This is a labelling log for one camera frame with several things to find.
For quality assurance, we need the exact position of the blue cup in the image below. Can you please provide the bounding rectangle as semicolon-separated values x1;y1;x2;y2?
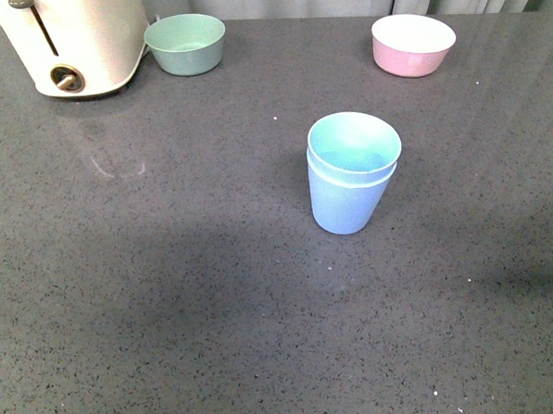
306;149;396;235
307;111;402;185

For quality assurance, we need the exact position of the green bowl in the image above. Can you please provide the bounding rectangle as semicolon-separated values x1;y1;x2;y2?
145;14;226;77

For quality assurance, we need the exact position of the pink bowl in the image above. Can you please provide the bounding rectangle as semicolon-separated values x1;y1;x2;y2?
371;14;457;78

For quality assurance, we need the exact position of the white toaster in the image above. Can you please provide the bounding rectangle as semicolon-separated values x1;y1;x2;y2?
0;0;149;97

